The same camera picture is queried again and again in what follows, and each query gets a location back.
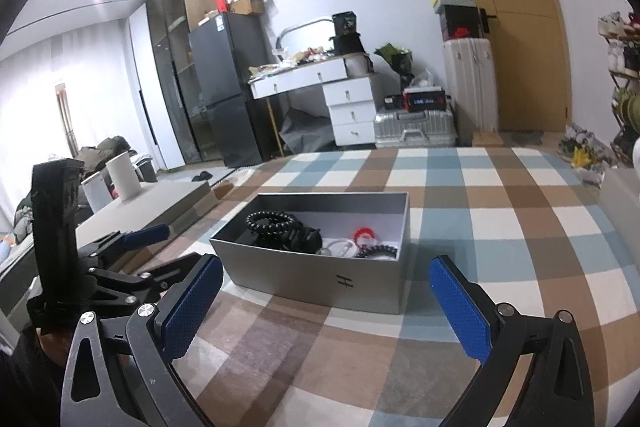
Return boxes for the grey waste bin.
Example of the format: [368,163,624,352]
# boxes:
[132,155,159,184]

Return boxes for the round silver disc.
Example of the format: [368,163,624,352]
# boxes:
[320,238,359,258]

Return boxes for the white desk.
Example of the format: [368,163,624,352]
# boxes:
[249,55,377,158]

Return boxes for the red-centred bead bracelet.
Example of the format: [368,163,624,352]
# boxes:
[355,245,400,261]

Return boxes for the rows of shoes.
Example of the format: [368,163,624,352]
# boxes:
[597,11,640,75]

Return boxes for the silver suitcase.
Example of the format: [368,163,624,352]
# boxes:
[373,109,457,149]

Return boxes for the white suitcase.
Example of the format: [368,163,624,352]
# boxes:
[442,37,500,134]

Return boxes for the dark jacket pile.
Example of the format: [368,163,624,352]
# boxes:
[74,135,139,168]

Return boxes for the black door handle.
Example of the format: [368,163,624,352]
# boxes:
[477,8,499,34]

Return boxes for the red and black shoe box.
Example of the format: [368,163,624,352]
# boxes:
[442,24,484,42]

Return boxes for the open cardboard box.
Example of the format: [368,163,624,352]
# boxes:
[229,0,269,16]

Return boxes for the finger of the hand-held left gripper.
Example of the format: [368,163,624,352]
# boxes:
[91,252,210,306]
[76,223,171,269]

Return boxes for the wooden door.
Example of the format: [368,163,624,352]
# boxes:
[432,0,574,134]

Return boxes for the white ribbed bin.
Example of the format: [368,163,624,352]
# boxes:
[345,54,375,78]

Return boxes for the plaid blanket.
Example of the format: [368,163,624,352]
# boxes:
[125,146,640,427]

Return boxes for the desk clutter pile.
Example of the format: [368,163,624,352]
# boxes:
[249,46,347,81]

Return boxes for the dark glass cabinet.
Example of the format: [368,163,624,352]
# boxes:
[147,0,212,164]

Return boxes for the clear plastic bag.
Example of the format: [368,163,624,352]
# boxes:
[407,71,437,91]

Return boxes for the white drawer unit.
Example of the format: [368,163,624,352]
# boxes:
[322,74,379,147]

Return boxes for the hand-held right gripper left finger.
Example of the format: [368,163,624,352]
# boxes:
[59,253,225,427]

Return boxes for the yellow and black slippers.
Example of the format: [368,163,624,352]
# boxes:
[557,123,609,181]

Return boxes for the white square bin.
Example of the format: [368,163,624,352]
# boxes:
[82,171,112,214]

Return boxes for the person's left forearm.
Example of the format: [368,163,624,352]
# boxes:
[0,332,67,427]

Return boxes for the grey cloth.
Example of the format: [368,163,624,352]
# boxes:
[277,103,334,148]

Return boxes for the black bead bracelet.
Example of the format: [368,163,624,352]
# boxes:
[244,210,304,236]

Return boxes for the stack of black hair ties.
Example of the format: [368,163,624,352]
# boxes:
[280,227,324,256]

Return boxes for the wooden shoe rack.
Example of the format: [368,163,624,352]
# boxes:
[597,11,640,168]

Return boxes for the dark wrapped bouquet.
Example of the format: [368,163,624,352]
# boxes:
[373,42,415,91]

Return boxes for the dark grey fridge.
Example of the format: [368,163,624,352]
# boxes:
[187,11,274,168]

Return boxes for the person's left hand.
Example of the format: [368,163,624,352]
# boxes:
[39,331,74,359]

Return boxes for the silver cardboard box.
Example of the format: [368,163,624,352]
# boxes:
[208,191,412,316]

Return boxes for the white curtain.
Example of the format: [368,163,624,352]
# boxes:
[0,21,151,220]

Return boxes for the white wardrobe panel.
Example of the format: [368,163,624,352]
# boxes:
[127,4,189,170]

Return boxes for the black claw hair clip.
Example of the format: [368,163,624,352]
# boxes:
[234,231,287,251]

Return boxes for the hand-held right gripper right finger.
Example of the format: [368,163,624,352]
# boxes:
[429,255,597,427]

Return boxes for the arched metal mirror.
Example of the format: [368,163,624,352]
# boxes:
[275,17,335,58]

